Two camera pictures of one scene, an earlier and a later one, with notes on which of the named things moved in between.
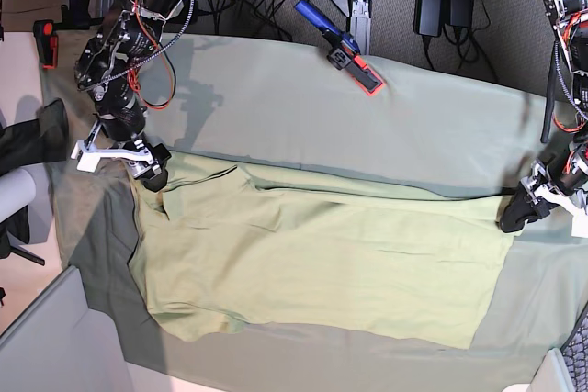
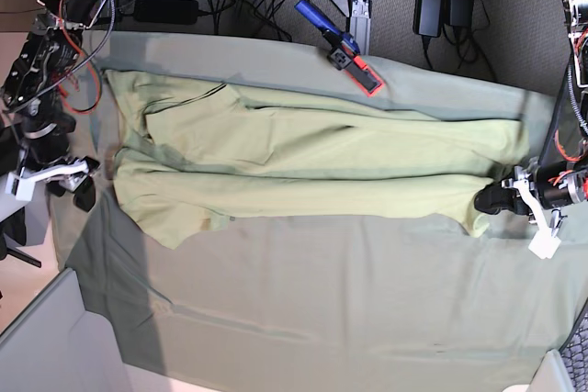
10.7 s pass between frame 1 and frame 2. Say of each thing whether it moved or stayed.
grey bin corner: stayed
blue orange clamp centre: stayed
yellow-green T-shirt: moved
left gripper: moved
